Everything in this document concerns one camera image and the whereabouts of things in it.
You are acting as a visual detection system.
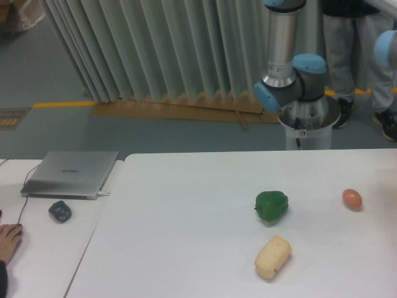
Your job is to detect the white laptop plug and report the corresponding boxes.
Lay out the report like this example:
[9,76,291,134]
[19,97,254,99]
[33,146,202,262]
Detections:
[97,191,111,197]

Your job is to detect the green bell pepper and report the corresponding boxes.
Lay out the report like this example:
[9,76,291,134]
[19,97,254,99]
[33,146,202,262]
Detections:
[254,191,288,222]

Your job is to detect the black small device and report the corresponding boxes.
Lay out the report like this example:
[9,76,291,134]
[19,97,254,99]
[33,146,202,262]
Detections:
[48,201,72,224]

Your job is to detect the silver laptop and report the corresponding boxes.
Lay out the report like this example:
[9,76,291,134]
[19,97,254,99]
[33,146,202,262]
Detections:
[20,151,118,199]

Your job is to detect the black computer mouse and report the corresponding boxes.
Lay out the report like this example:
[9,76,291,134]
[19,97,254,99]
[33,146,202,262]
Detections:
[16,223,23,236]

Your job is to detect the beige bread loaf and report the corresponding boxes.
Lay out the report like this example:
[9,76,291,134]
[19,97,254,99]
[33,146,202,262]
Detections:
[254,236,292,279]

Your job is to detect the standing person grey trousers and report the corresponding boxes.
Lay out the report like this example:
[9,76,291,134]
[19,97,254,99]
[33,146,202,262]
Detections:
[321,1,396,142]

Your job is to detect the black mouse cable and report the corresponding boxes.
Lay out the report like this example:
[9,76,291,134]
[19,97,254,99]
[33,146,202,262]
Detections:
[0,158,41,226]

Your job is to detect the brown cardboard sheet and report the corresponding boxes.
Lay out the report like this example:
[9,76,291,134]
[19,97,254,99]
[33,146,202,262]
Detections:
[91,91,279,130]

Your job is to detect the person's hand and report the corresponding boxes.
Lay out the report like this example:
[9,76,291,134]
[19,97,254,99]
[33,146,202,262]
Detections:
[0,224,22,266]

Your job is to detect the brown egg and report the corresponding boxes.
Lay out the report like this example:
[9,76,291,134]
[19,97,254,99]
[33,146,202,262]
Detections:
[342,189,362,210]

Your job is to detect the grey folding curtain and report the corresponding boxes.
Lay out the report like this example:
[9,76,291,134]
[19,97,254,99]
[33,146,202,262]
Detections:
[37,0,329,105]

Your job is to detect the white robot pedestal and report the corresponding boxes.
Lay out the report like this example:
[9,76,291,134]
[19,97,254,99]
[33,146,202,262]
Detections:
[277,95,341,150]

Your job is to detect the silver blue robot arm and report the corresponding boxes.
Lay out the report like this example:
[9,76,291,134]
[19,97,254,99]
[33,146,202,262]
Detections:
[254,1,326,111]

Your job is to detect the black sleeve forearm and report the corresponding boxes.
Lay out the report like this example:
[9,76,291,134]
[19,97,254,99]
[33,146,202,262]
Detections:
[0,261,8,298]

